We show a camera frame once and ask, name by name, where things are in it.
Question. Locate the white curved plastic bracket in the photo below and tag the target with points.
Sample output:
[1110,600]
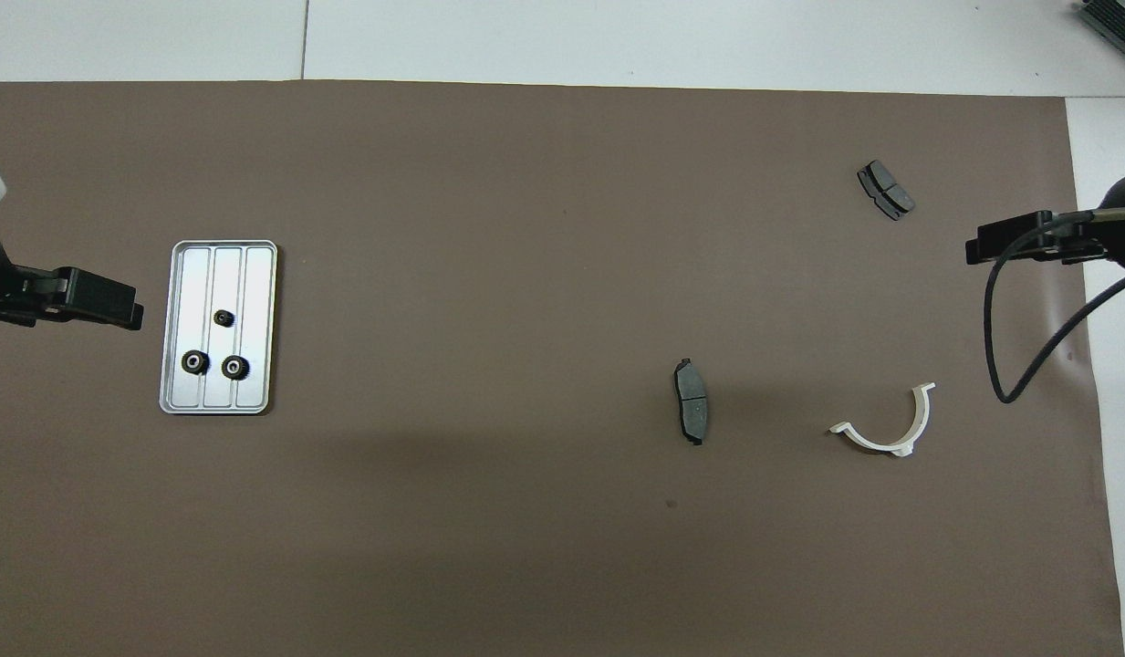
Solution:
[918,415]

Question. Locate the silver metal tray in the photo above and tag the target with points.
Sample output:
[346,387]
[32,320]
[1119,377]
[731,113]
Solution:
[256,292]

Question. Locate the grey ribbed device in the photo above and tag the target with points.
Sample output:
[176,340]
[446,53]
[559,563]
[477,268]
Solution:
[1119,23]

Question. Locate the brown paper table mat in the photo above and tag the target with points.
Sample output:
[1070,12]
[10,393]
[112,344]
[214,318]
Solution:
[526,274]

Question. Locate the large black bearing gear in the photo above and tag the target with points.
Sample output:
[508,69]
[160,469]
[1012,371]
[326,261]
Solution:
[235,368]
[194,362]

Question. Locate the long dark brake pad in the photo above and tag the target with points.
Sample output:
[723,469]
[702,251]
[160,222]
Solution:
[692,401]

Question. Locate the small black bearing gear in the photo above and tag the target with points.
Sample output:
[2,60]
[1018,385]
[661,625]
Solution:
[223,318]

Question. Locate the short dark brake pad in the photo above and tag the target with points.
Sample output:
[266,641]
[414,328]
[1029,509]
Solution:
[885,189]

